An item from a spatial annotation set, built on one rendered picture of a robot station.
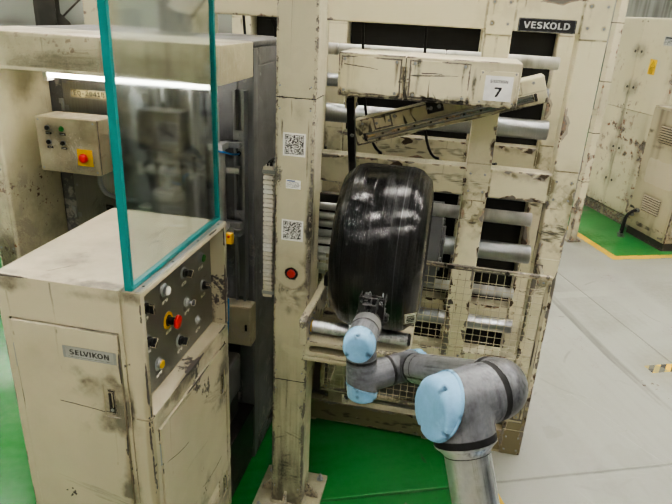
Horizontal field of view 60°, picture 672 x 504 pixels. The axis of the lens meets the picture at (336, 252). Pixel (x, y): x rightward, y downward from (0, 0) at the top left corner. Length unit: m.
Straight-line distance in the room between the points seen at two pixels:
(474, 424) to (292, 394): 1.29
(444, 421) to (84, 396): 1.00
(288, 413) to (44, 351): 1.01
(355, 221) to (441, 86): 0.58
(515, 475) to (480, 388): 1.89
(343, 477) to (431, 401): 1.73
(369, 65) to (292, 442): 1.44
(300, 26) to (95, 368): 1.11
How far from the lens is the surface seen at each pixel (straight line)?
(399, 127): 2.23
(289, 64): 1.87
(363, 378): 1.43
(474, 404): 1.09
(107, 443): 1.78
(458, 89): 2.06
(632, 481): 3.17
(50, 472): 1.97
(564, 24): 2.39
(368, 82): 2.09
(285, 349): 2.19
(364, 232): 1.76
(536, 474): 3.01
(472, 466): 1.13
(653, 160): 6.28
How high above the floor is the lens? 1.91
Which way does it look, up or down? 22 degrees down
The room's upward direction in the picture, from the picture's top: 3 degrees clockwise
